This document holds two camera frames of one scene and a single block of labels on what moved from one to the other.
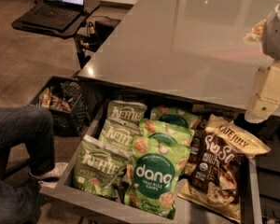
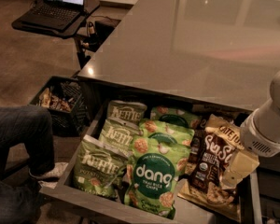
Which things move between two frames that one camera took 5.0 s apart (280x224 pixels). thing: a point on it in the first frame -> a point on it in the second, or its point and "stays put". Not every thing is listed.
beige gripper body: x=276 y=36 -> x=258 y=139
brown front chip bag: x=215 y=179 stays put
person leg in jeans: x=30 y=126 stays put
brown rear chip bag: x=196 y=147 stays put
